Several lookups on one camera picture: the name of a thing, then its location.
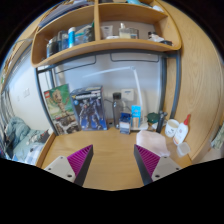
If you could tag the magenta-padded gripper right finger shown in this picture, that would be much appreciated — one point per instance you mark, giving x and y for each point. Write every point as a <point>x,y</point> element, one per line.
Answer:
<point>163,166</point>

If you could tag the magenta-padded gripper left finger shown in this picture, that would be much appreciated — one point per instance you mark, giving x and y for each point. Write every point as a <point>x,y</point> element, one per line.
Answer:
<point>61,166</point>

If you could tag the pink towel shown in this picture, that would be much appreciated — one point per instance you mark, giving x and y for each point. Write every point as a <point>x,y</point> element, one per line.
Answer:
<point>153,141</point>

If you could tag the white mug with black print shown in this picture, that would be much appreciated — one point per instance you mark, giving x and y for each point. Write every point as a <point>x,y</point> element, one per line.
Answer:
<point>171,128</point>

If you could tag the white bottle with red nozzle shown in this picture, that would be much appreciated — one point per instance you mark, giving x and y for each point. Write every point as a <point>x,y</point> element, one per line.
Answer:
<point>181,131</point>

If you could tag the grey-green bedding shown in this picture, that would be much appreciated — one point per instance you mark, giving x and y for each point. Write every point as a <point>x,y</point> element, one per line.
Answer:
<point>21,136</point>

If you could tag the dark green round container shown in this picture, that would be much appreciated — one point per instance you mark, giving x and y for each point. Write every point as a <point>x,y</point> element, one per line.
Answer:
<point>152,117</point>

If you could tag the small dark blue box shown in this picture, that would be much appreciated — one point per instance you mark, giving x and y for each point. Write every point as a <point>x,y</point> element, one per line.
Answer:
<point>125,124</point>

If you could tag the slim light blue box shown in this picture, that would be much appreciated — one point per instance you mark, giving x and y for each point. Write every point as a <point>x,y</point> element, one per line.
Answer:
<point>136,115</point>

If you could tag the green tree-figure toy box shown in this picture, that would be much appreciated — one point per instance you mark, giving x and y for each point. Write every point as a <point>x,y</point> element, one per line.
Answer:
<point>60,106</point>

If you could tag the blue robot model kit box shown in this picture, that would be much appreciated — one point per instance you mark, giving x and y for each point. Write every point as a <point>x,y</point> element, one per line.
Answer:
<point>89,110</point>

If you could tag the dark transparent water bottle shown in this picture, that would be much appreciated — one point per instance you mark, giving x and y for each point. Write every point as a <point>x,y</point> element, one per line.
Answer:
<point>117,111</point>

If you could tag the white desk lamp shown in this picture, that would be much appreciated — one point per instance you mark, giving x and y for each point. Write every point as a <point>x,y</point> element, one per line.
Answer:
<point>137,83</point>

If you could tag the wooden shelf unit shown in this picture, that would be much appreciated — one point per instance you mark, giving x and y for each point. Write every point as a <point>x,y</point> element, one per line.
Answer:
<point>110,45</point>

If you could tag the white wall outlet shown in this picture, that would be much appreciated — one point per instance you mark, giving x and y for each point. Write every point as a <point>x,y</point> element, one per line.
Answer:
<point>127,94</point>

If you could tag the dark grey metal desk frame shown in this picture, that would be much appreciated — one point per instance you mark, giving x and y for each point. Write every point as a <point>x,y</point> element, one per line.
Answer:
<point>176,83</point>

